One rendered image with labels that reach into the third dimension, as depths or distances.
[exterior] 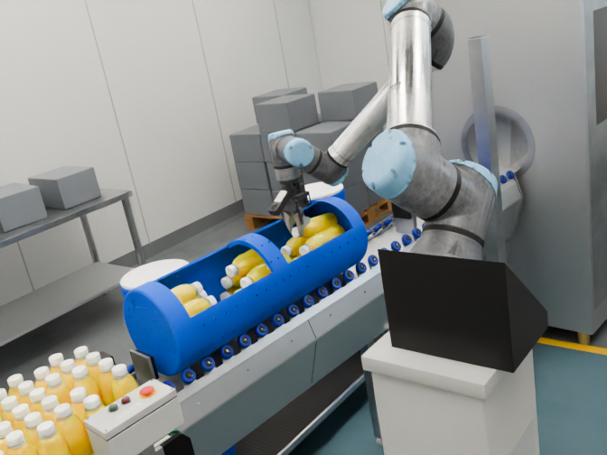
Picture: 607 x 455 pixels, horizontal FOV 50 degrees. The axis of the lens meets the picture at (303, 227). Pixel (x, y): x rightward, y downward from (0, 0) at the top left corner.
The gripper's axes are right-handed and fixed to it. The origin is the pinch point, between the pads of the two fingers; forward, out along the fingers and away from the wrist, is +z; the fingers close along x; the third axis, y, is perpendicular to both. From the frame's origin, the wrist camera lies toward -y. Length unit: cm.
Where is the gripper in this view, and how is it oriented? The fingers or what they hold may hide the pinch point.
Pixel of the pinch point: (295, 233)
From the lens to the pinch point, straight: 234.4
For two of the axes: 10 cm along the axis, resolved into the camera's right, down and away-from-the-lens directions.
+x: -7.2, -0.9, 6.9
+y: 6.7, -3.5, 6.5
